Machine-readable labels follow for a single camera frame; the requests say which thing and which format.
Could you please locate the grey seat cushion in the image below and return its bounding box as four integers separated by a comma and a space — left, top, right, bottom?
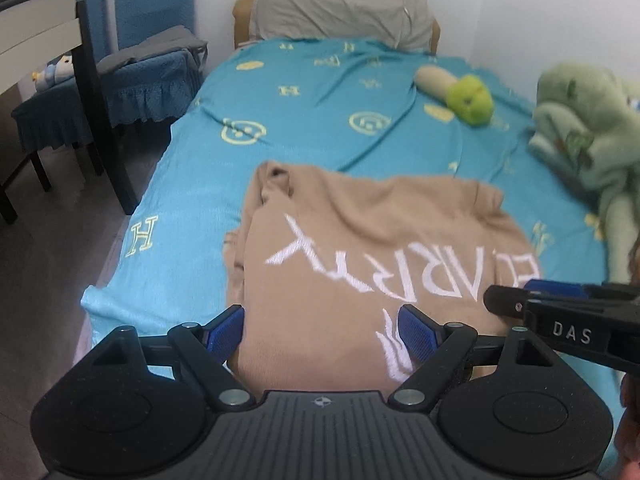
97, 25, 208, 73

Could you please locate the tan t-shirt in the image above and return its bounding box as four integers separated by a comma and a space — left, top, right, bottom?
222, 160, 543, 396

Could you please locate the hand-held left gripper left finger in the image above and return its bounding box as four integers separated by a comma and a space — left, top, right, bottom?
90, 305, 257, 411

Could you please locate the person's right hand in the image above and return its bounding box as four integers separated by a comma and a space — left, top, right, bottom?
615, 372, 640, 480

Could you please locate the blue covered chair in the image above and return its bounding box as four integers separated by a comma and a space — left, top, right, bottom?
97, 0, 208, 128
0, 0, 108, 226

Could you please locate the small blue plush toy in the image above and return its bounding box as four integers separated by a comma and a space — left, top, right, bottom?
32, 55, 76, 92

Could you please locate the teal printed bed sheet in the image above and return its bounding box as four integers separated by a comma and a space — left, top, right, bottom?
80, 37, 626, 431

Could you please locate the green and beige plush toy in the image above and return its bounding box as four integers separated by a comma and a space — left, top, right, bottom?
414, 65, 496, 127

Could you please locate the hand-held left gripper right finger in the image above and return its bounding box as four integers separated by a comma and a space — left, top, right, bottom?
387, 304, 556, 411

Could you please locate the green fleece blanket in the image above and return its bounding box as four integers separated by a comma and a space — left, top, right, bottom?
527, 61, 640, 286

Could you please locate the grey pillow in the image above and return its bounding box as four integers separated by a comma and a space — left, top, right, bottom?
248, 0, 435, 53

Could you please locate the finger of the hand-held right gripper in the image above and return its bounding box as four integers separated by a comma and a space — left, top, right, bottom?
484, 285, 532, 318
525, 279, 640, 310

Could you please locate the white table with black legs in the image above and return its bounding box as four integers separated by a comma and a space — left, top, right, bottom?
0, 0, 141, 216

